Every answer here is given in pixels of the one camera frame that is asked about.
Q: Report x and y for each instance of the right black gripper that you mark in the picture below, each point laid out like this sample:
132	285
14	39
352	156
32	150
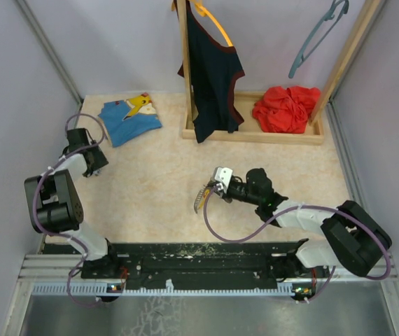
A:
227	196

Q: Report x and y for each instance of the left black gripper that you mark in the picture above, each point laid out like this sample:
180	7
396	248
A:
100	161

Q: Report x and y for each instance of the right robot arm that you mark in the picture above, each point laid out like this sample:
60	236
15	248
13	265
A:
351	238

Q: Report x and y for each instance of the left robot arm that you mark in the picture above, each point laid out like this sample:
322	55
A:
55	207

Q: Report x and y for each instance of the blue pikachu shirt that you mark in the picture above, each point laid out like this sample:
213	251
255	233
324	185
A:
127	119

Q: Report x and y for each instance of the wooden clothes rack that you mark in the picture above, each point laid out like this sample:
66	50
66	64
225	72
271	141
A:
250	132

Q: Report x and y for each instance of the red crumpled cloth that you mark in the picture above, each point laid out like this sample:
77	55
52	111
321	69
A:
285	110

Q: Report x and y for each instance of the dark navy tank top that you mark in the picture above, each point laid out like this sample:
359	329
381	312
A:
214	70

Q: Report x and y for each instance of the teal clothes hanger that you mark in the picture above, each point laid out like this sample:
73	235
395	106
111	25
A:
336	11

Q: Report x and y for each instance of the orange clothes hanger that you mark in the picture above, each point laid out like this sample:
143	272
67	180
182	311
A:
204	12

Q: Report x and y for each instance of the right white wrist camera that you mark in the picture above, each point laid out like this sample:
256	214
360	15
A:
223	176

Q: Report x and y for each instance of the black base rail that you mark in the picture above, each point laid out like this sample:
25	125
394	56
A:
204	268

